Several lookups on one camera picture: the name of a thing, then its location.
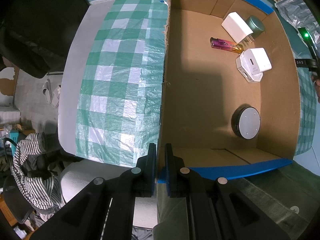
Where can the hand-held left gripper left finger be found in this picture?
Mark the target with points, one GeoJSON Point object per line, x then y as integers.
{"type": "Point", "coordinates": [151, 172]}

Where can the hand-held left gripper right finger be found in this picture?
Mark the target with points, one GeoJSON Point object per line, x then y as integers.
{"type": "Point", "coordinates": [170, 175]}

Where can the white power adapter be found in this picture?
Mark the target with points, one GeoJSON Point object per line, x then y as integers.
{"type": "Point", "coordinates": [253, 63]}

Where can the pink and yellow lighter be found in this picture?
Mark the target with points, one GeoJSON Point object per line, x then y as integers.
{"type": "Point", "coordinates": [225, 45]}

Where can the cardboard box with blue edge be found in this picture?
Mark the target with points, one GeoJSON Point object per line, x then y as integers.
{"type": "Point", "coordinates": [200, 92]}

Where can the black round puck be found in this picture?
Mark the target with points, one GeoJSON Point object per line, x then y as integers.
{"type": "Point", "coordinates": [247, 122]}

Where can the person's right hand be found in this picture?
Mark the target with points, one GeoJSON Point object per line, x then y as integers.
{"type": "Point", "coordinates": [317, 85]}

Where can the silver foil bag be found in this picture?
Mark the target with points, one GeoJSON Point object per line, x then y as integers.
{"type": "Point", "coordinates": [292, 12]}

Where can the round green tin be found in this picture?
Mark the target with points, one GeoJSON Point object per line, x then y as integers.
{"type": "Point", "coordinates": [255, 25]}

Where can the white round stool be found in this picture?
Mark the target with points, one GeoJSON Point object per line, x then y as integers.
{"type": "Point", "coordinates": [82, 175]}

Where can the green checkered tablecloth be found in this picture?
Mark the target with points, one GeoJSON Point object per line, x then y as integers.
{"type": "Point", "coordinates": [112, 80]}

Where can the striped cloth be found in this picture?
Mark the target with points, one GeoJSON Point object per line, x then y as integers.
{"type": "Point", "coordinates": [37, 180]}

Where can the white slipper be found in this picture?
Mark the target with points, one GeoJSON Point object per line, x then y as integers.
{"type": "Point", "coordinates": [47, 90]}
{"type": "Point", "coordinates": [56, 97]}

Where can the teal box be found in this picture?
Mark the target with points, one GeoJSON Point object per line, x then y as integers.
{"type": "Point", "coordinates": [13, 136]}

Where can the white wall charger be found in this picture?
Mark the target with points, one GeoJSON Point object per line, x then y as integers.
{"type": "Point", "coordinates": [235, 25]}

